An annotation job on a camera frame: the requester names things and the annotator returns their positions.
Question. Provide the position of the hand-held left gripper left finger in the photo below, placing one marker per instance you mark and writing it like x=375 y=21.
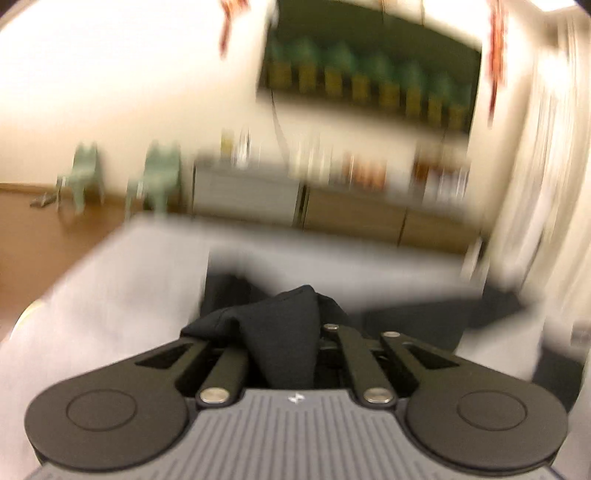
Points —
x=226 y=364

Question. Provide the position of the dark green wall painting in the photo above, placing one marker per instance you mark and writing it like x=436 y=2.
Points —
x=369 y=37

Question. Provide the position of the yellow glass jar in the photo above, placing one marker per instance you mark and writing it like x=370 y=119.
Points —
x=227 y=145

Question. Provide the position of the clear glass jars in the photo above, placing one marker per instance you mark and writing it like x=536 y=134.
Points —
x=311 y=159

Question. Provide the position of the green plastic chair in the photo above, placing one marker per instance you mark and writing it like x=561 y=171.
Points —
x=159 y=175
x=85 y=170

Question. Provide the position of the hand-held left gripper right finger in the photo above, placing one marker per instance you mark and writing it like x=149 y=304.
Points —
x=351 y=355

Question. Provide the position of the clear drinking glass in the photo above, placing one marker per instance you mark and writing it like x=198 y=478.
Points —
x=243 y=147

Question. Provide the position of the wooden box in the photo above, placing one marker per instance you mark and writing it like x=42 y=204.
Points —
x=441 y=159

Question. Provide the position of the black pants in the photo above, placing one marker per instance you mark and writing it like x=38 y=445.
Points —
x=286 y=332

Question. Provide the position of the white box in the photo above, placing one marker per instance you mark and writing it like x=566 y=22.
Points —
x=443 y=189

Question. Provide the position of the small green floor object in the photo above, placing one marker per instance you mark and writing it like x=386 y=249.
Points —
x=44 y=201

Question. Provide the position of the red wall decoration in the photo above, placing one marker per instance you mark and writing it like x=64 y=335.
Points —
x=231 y=18
x=497 y=55

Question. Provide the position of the long sideboard cabinet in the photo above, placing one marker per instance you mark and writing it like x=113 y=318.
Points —
x=249 y=198

